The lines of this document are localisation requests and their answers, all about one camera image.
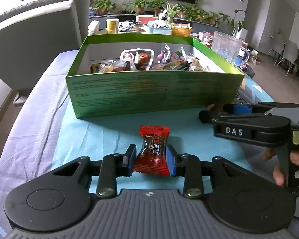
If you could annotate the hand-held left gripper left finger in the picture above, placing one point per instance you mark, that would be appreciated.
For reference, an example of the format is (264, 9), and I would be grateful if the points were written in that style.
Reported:
(131, 160)

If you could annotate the wicker basket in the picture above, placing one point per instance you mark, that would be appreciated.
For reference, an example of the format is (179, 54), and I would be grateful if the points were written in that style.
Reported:
(181, 31)

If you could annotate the grey sofa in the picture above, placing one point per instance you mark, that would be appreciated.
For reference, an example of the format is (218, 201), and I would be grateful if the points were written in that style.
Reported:
(37, 37)

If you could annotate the small brown snack packet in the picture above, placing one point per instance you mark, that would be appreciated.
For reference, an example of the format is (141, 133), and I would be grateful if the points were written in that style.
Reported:
(214, 107)

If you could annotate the leafy potted plant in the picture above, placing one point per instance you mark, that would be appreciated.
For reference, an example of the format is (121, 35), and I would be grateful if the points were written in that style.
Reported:
(140, 5)
(103, 5)

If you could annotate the clear glass mug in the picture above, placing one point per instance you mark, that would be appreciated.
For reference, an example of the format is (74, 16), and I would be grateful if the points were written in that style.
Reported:
(225, 46)

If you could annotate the spider plant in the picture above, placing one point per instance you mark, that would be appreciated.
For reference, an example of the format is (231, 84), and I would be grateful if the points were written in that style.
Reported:
(172, 12)

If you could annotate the person's right hand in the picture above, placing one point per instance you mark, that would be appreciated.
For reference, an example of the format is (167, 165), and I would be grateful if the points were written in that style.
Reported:
(279, 176)

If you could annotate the blue plastic basket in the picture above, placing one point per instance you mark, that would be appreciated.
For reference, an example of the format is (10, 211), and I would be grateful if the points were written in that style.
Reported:
(159, 29)

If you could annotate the tall leafy plant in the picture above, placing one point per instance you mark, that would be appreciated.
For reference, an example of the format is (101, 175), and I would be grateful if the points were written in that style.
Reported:
(233, 21)

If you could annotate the green cardboard box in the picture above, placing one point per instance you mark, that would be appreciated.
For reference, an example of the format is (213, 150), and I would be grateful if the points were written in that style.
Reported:
(152, 97)

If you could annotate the round dark side table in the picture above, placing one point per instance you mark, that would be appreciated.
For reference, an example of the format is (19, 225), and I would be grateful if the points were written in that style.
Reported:
(248, 71)

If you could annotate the white dining chairs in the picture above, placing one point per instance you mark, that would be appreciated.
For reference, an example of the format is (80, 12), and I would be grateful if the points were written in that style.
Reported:
(285, 52)

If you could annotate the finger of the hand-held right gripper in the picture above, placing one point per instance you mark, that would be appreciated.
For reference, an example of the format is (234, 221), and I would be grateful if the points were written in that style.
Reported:
(264, 129)
(241, 109)

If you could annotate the white air purifier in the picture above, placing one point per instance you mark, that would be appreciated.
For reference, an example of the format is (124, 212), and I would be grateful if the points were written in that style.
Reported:
(243, 33)

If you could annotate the yellow can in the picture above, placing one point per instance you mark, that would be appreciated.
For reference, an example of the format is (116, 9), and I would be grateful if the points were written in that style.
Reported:
(112, 26)

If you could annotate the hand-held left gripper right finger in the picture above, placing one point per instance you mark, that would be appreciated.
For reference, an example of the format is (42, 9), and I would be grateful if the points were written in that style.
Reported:
(170, 160)

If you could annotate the red snack packet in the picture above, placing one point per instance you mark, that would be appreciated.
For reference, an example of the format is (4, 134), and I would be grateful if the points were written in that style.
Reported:
(152, 151)

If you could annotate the pile of snack packets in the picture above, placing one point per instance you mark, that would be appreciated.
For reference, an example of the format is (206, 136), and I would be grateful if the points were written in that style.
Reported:
(149, 59)

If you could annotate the row of potted plants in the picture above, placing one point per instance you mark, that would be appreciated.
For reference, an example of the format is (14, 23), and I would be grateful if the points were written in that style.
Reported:
(199, 15)

